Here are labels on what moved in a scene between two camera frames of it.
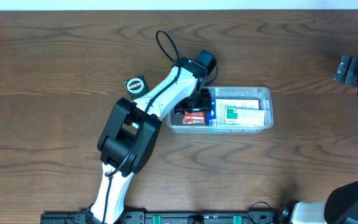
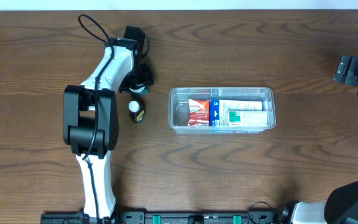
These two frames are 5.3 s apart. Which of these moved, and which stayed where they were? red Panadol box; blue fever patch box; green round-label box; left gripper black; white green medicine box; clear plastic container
Moved: red Panadol box; left gripper black
Stayed: white green medicine box; clear plastic container; green round-label box; blue fever patch box
